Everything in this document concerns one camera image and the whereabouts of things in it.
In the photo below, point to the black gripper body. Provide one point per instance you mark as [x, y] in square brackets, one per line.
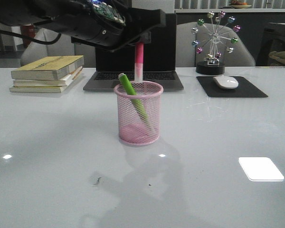
[99, 23]

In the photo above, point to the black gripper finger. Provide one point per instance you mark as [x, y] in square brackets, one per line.
[138, 21]
[144, 38]

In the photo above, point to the pink highlighter pen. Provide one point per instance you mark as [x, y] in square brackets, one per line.
[138, 62]

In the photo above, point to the green highlighter pen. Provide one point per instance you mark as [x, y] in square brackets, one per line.
[129, 90]

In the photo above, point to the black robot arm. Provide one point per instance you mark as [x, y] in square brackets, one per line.
[55, 15]

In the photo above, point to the pink mesh pen holder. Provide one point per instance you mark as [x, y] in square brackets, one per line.
[131, 129]

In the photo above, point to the grey laptop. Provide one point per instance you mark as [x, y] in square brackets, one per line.
[158, 65]

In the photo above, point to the yellow top book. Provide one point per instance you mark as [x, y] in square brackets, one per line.
[49, 68]

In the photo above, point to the ferris wheel desk ornament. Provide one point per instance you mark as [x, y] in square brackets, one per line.
[216, 42]

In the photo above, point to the grey armchair right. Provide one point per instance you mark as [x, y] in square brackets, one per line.
[192, 46]

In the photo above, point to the red trash bin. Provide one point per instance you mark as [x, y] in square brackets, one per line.
[28, 31]

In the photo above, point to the white computer mouse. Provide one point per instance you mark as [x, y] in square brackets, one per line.
[226, 82]

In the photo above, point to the fruit bowl on counter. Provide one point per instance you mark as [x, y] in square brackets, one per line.
[236, 4]

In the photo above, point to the middle cream book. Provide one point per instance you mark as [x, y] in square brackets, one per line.
[65, 81]

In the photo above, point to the bottom yellow-edged book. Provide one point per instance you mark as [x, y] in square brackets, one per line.
[46, 89]

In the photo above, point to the black mouse pad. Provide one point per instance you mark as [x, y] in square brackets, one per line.
[245, 88]

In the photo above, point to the dark side table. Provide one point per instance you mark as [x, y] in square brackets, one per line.
[273, 40]

